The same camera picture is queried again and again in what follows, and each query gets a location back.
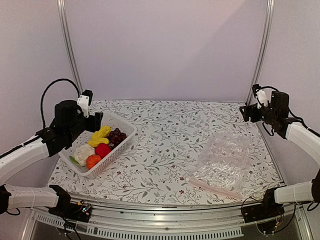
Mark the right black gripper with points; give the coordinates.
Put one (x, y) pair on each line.
(253, 107)

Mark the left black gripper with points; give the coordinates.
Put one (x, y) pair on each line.
(95, 124)

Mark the yellow toy fruit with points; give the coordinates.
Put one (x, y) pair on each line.
(102, 133)
(94, 142)

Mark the purple toy grapes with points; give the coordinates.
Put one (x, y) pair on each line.
(115, 137)

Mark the red toy pepper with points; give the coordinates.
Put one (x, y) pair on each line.
(102, 150)

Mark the white toy cauliflower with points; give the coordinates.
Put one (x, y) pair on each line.
(81, 154)

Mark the orange toy pumpkin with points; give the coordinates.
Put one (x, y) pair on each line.
(92, 160)

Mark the clear zip top bag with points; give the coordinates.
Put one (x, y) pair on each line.
(223, 164)

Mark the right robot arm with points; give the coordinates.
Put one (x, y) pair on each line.
(308, 140)

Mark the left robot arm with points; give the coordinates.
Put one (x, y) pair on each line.
(18, 159)

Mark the floral table mat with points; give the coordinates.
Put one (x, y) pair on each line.
(169, 138)

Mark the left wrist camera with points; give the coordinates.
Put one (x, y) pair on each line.
(84, 101)

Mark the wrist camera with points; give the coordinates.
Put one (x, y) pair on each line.
(84, 101)
(260, 95)

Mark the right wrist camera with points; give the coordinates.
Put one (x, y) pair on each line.
(260, 95)

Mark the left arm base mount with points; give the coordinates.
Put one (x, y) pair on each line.
(72, 210)

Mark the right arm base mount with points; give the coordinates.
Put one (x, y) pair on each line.
(267, 208)

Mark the right aluminium frame post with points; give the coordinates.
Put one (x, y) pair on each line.
(270, 4)

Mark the aluminium frame post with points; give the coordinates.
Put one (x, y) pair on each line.
(68, 43)
(270, 4)

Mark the aluminium front rail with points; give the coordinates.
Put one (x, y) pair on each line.
(117, 220)

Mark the left aluminium frame post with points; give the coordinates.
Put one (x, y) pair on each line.
(68, 43)

